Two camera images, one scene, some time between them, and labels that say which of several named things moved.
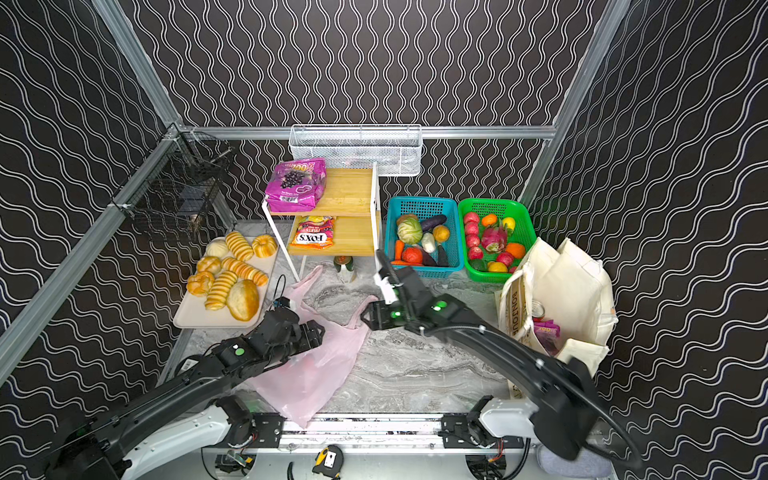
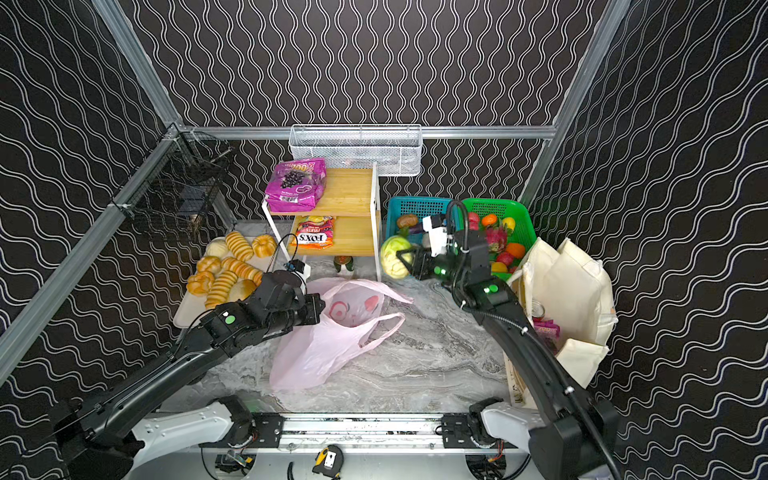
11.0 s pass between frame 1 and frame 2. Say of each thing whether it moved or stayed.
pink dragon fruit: stayed
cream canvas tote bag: stayed
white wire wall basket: stayed
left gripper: moved
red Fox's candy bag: stayed
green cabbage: moved
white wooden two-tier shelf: stayed
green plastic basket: stayed
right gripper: moved
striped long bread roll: stayed
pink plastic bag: moved
